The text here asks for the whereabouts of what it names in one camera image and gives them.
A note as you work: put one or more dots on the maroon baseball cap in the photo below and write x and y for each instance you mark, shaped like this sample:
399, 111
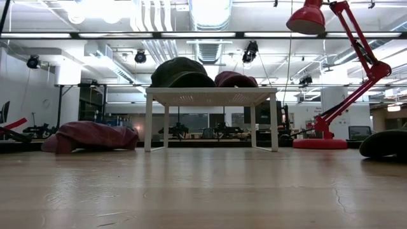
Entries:
233, 79
92, 136

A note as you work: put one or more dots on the black background robot arm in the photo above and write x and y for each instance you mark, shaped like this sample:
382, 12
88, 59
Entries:
176, 130
225, 130
38, 130

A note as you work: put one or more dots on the white perforated metal rack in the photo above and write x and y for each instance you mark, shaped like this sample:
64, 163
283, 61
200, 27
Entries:
178, 90

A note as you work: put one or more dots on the dark background cabinet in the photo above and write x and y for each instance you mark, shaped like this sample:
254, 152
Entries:
264, 111

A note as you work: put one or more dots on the black ceiling spotlight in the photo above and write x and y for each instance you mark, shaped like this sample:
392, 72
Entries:
305, 80
33, 62
140, 57
250, 51

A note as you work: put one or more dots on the red desk lamp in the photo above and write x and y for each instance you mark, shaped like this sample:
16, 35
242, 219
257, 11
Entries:
306, 19

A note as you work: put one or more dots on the black horizontal crossbar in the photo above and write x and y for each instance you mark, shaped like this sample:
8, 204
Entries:
74, 35

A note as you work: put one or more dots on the dark computer monitor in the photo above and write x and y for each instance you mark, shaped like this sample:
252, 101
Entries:
359, 132

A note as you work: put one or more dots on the red angled bar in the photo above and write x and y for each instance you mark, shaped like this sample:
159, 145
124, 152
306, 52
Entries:
14, 123

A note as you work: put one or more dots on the black background shelf frame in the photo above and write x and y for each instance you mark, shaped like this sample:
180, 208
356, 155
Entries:
95, 98

